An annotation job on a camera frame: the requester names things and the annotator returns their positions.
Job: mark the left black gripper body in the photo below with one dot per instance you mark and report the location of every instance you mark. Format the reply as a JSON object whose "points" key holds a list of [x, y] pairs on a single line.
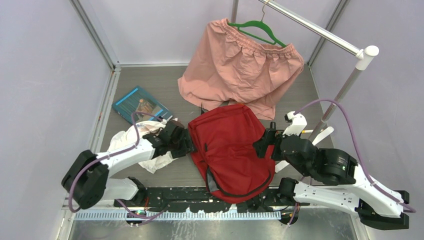
{"points": [[181, 146]]}

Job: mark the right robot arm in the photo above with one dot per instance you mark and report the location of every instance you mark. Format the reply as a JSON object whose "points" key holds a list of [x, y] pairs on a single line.
{"points": [[344, 185]]}

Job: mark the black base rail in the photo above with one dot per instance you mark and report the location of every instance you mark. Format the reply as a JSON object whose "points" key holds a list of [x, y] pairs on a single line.
{"points": [[197, 199]]}

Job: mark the white clothes rack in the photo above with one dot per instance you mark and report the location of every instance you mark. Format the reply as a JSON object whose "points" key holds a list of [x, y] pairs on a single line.
{"points": [[326, 70]]}

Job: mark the yellow capped marker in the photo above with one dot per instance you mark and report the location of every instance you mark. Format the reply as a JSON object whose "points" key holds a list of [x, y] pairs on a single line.
{"points": [[309, 131]]}

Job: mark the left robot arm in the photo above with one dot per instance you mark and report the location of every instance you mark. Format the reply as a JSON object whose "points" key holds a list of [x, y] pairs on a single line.
{"points": [[88, 181]]}

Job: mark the white crumpled cloth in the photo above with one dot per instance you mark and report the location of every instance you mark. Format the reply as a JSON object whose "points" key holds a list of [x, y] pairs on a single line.
{"points": [[127, 138]]}

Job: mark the red backpack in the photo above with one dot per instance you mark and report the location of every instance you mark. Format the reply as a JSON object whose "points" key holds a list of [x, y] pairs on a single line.
{"points": [[225, 156]]}

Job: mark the green clothes hanger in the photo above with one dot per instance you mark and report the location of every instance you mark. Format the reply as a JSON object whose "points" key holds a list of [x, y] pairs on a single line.
{"points": [[258, 24]]}

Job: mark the blue book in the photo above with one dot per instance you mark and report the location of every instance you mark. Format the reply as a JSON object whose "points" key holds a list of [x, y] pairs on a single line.
{"points": [[147, 107]]}

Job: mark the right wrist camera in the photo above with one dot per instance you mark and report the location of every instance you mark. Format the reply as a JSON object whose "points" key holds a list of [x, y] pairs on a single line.
{"points": [[297, 123]]}

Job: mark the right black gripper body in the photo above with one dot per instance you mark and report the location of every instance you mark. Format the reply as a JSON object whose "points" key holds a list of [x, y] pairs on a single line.
{"points": [[270, 137]]}

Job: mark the pink skirt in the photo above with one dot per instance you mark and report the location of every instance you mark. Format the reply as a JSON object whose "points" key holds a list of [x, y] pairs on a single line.
{"points": [[228, 66]]}

